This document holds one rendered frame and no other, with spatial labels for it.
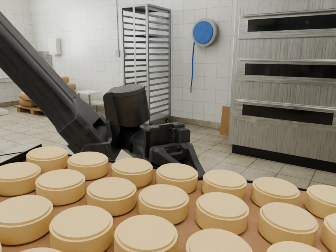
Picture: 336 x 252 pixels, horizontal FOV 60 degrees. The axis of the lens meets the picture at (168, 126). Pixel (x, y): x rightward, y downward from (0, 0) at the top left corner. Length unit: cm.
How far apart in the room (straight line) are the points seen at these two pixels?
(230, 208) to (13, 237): 18
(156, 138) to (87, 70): 594
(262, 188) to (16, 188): 26
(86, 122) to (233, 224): 32
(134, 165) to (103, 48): 564
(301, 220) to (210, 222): 8
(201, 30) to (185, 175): 422
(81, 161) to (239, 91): 304
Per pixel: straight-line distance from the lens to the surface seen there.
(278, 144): 333
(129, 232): 24
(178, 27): 489
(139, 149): 46
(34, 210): 28
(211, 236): 25
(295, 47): 318
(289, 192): 34
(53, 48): 698
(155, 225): 25
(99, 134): 51
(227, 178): 35
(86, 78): 640
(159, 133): 43
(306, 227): 29
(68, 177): 33
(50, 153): 41
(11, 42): 53
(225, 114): 427
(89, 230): 25
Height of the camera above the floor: 116
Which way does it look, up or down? 14 degrees down
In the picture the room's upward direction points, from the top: straight up
